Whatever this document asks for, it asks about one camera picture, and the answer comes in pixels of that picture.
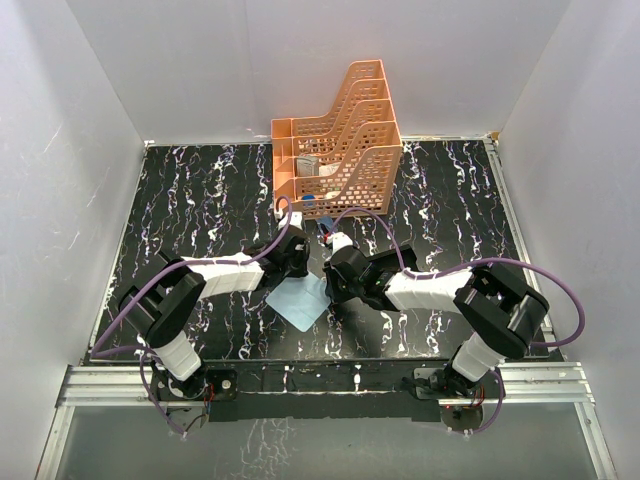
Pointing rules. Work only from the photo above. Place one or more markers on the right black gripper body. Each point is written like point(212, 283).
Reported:
point(341, 290)

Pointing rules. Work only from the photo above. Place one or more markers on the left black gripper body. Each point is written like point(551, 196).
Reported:
point(296, 268)

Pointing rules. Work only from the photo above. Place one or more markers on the light blue cleaning cloth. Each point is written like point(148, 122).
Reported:
point(300, 301)

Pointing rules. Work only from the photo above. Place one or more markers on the blue sunglasses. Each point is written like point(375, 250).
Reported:
point(324, 225)

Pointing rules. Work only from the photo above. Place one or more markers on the black sunglasses case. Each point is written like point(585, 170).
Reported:
point(388, 260)

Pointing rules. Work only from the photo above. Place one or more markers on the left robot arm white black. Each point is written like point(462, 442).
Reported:
point(160, 303)

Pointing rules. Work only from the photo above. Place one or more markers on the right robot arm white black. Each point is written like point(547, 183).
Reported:
point(504, 312)

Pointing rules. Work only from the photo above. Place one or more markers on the grey packet in organizer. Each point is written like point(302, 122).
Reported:
point(306, 166)

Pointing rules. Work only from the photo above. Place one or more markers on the white paper in organizer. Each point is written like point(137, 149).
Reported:
point(333, 176)

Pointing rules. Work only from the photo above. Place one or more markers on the orange plastic file organizer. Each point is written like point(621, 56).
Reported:
point(346, 158)

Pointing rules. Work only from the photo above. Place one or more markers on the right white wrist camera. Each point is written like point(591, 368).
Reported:
point(337, 241)

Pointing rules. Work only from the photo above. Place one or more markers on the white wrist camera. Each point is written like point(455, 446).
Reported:
point(337, 241)
point(292, 223)

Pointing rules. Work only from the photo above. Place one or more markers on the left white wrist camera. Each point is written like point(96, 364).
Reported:
point(292, 223)

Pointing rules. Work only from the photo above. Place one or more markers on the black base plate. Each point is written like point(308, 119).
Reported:
point(228, 391)

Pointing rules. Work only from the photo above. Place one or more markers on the aluminium frame rail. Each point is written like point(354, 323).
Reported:
point(524, 382)

